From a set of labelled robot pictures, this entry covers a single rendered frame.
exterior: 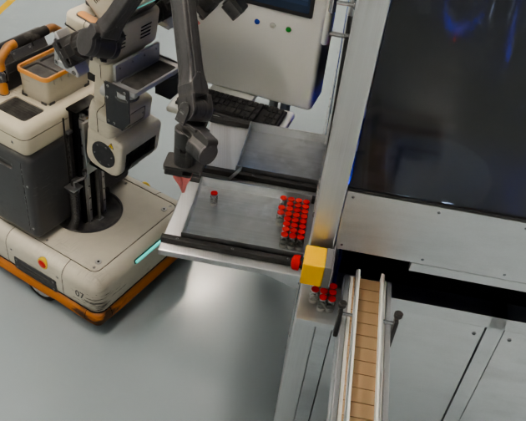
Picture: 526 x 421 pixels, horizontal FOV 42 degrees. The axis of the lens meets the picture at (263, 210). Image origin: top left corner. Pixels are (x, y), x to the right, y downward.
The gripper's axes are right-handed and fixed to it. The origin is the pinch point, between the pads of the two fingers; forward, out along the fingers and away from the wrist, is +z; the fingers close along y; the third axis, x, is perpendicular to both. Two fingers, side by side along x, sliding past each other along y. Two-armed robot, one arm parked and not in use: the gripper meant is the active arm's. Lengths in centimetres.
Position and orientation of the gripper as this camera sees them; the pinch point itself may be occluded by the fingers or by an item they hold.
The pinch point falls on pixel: (184, 189)
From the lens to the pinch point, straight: 187.9
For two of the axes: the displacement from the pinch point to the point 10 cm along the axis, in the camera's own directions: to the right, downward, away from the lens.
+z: -1.0, 7.6, 6.4
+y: 9.8, 1.7, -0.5
